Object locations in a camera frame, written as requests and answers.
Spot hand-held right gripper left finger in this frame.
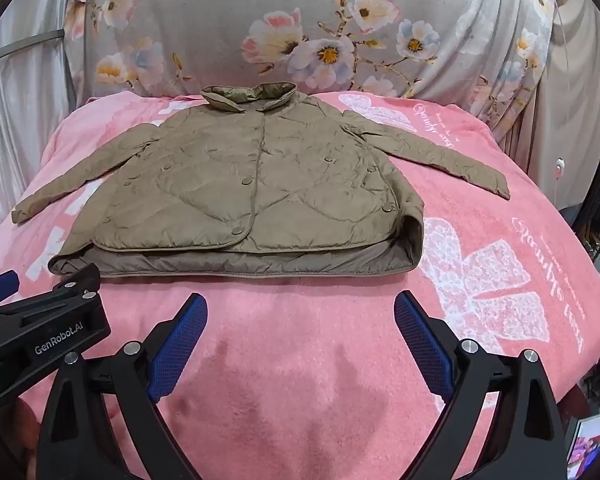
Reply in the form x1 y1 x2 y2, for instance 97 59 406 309
34 292 209 480

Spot white satin curtain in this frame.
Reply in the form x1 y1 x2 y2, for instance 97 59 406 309
0 0 78 251

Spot pink printed blanket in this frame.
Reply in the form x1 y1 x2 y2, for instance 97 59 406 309
0 89 600 480

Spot white cable with switch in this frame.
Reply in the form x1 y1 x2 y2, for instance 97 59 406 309
552 0 570 211

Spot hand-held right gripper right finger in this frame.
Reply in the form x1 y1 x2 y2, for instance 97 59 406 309
394 290 569 480

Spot grey floral blanket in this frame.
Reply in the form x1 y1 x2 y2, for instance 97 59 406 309
62 0 556 106

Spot phone with lit screen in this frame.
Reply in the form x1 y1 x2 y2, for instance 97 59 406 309
564 409 600 467

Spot beige curtain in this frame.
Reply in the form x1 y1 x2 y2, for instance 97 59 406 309
500 0 600 211

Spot curved metal rail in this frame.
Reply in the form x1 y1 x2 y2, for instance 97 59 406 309
0 30 67 68

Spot olive quilted jacket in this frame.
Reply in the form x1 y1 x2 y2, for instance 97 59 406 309
11 81 511 279

